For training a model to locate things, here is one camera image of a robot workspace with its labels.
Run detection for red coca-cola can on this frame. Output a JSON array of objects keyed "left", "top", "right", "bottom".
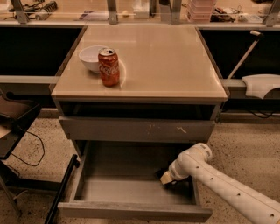
[{"left": 98, "top": 47, "right": 120, "bottom": 87}]

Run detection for open grey middle drawer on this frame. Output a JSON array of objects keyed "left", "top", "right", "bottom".
[{"left": 59, "top": 141, "right": 212, "bottom": 222}]

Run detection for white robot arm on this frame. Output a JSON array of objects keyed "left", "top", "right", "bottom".
[{"left": 159, "top": 143, "right": 280, "bottom": 224}]

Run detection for white ceramic bowl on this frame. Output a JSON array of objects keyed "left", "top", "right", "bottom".
[{"left": 79, "top": 45, "right": 104, "bottom": 73}]

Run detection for black cable on floor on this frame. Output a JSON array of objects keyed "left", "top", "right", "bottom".
[{"left": 8, "top": 128, "right": 46, "bottom": 168}]

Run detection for pink stacked plastic bins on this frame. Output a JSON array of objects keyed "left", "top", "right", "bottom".
[{"left": 185, "top": 0, "right": 216, "bottom": 23}]

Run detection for white stick with black tip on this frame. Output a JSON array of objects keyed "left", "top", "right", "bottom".
[{"left": 228, "top": 31, "right": 263, "bottom": 79}]

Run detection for black metal leg bar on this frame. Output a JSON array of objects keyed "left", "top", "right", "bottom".
[{"left": 44, "top": 154, "right": 80, "bottom": 224}]

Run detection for white curved base cover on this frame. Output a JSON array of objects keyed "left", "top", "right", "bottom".
[{"left": 241, "top": 74, "right": 280, "bottom": 99}]

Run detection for closed grey top drawer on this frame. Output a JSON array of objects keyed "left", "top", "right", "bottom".
[{"left": 59, "top": 116, "right": 214, "bottom": 143}]

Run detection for grey drawer cabinet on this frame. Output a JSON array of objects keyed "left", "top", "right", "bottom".
[{"left": 52, "top": 24, "right": 228, "bottom": 153}]

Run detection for black chair at left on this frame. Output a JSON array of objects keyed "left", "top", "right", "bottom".
[{"left": 0, "top": 93, "right": 41, "bottom": 216}]

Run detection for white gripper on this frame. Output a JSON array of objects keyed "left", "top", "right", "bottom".
[{"left": 160, "top": 159, "right": 190, "bottom": 185}]

